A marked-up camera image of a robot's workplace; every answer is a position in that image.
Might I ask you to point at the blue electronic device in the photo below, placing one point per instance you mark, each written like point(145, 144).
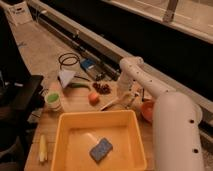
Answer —
point(93, 70)

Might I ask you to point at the orange bowl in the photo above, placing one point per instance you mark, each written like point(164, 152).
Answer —
point(147, 110)

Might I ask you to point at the bunch of dark grapes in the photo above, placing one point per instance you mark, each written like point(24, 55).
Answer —
point(102, 88)

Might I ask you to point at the orange fruit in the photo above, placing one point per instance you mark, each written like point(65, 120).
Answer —
point(93, 98)

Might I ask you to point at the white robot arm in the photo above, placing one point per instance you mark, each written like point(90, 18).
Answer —
point(176, 138)

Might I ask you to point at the black chair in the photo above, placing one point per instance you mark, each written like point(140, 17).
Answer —
point(19, 96)

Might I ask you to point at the green cucumber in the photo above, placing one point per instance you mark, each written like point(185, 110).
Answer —
point(78, 85)

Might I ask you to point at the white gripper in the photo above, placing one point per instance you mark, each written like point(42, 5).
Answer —
point(125, 98)

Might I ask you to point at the white sign box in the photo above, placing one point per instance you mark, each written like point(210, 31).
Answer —
point(19, 13)

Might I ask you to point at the cup with green lid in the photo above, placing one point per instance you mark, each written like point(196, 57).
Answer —
point(52, 100)

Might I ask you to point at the yellow plastic tub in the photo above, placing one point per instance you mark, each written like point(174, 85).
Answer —
point(78, 133)

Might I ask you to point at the wooden board table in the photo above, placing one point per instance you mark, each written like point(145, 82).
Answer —
point(75, 101)

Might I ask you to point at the blue sponge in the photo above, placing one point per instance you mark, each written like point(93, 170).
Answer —
point(101, 150)

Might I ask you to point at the white paper cone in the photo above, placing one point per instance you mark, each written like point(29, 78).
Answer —
point(65, 77)

